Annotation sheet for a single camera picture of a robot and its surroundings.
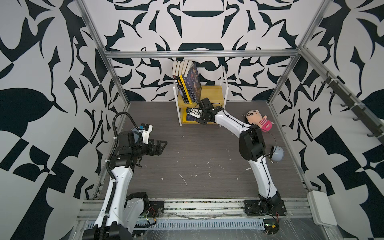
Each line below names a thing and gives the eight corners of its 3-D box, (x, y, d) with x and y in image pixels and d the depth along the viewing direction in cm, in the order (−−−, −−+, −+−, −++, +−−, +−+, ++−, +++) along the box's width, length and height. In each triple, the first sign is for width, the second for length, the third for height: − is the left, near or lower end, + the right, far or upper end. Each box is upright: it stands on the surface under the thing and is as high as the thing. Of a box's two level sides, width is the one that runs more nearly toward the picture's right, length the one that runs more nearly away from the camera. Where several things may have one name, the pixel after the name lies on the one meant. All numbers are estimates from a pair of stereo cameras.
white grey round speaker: (267, 160, 92) (273, 154, 85) (272, 152, 95) (278, 145, 88) (275, 165, 89) (282, 159, 83) (280, 157, 93) (287, 150, 86)
